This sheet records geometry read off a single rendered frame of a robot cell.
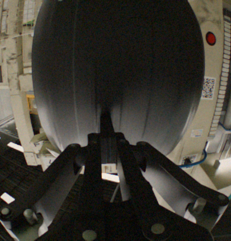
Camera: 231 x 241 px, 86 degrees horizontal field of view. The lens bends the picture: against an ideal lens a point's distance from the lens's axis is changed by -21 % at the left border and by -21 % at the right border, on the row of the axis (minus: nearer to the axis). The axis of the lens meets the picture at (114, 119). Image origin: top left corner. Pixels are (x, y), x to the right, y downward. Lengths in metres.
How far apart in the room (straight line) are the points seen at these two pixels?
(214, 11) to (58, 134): 0.54
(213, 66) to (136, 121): 0.37
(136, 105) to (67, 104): 0.09
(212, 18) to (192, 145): 0.44
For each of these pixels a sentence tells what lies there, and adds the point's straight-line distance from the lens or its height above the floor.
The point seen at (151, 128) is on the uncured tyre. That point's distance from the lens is 0.24.
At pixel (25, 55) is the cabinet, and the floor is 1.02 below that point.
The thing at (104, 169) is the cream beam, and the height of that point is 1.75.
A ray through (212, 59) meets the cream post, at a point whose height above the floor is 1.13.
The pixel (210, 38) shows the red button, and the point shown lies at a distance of 0.51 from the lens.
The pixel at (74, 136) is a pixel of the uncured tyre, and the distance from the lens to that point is 0.24.
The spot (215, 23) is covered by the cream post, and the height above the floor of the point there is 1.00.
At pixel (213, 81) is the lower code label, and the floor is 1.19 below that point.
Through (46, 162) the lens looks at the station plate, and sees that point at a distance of 0.92.
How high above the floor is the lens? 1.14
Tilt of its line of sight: 24 degrees up
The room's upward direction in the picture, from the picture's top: 179 degrees counter-clockwise
